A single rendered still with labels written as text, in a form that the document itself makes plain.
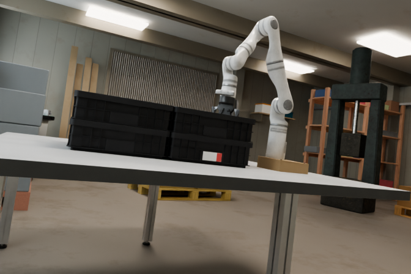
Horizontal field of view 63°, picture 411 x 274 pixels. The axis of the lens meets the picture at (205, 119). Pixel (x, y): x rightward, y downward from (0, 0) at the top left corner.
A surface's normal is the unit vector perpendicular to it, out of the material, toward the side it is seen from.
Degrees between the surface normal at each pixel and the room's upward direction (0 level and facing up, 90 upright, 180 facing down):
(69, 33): 90
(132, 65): 90
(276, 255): 90
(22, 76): 90
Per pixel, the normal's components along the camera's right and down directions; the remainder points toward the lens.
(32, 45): 0.45, 0.00
